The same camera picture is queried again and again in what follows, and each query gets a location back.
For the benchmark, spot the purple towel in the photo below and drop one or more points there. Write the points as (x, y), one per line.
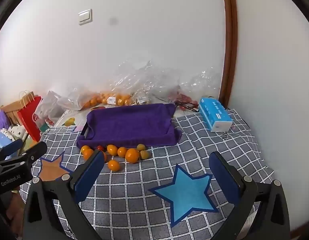
(129, 125)

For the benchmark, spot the blue tissue pack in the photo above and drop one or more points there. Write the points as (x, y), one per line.
(212, 112)

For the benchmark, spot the purple fluffy cloth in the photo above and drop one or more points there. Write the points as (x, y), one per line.
(3, 120)

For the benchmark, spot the grey plaid star blanket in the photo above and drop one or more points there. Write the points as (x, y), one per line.
(144, 180)

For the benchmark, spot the white light switch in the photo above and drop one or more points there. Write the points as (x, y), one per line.
(85, 17)

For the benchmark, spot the clear bag of small oranges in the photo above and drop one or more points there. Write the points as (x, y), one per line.
(119, 100)

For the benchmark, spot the white fruit print mat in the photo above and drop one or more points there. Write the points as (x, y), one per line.
(69, 122)

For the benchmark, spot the oval orange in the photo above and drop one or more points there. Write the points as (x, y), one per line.
(112, 150)

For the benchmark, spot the white plastic bag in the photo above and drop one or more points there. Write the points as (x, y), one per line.
(48, 105)

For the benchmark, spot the red paper bag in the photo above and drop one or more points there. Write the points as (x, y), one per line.
(29, 122)

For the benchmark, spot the clear bag of red fruits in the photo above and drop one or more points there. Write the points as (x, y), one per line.
(187, 97)

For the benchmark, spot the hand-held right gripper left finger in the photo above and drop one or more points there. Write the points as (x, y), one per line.
(89, 177)

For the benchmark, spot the white spotted soft toy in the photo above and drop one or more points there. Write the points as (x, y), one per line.
(14, 132)

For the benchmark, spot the crumpled clear plastic wrap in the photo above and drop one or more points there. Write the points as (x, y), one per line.
(144, 82)

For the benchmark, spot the black tray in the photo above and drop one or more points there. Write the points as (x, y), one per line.
(84, 132)

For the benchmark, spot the light blue cloth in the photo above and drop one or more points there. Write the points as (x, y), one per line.
(0, 138)

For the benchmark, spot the yellow-green longan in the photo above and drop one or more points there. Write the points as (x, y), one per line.
(144, 154)
(141, 147)

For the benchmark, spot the small red tomato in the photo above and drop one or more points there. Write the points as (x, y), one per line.
(99, 148)

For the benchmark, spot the brown paper bag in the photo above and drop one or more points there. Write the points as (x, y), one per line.
(10, 110)

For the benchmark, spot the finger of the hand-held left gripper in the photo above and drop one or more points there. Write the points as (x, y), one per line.
(10, 145)
(35, 151)

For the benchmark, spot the brown wooden door frame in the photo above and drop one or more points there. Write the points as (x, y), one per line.
(230, 42)

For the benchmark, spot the large orange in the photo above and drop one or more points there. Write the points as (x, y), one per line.
(132, 155)

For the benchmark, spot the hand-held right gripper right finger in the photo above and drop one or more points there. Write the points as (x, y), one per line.
(222, 175)

